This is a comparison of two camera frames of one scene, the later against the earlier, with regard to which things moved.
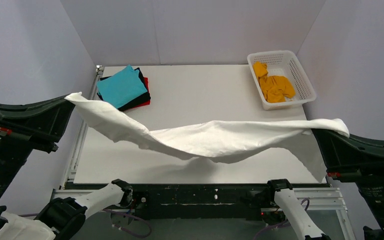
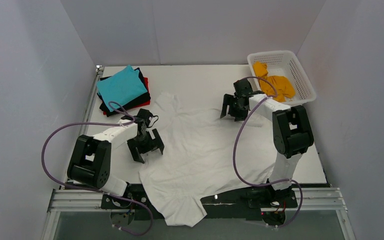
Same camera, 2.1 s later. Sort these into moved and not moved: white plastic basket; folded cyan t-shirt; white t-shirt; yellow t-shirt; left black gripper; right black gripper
Moved: white t-shirt; right black gripper; left black gripper
Not moved: yellow t-shirt; white plastic basket; folded cyan t-shirt
